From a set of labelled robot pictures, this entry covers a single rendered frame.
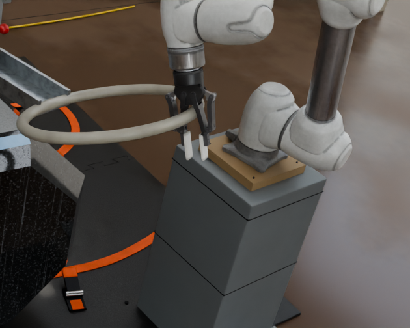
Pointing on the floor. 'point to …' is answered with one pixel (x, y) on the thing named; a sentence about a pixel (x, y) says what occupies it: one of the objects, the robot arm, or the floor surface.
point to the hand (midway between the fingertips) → (196, 146)
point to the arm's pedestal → (224, 245)
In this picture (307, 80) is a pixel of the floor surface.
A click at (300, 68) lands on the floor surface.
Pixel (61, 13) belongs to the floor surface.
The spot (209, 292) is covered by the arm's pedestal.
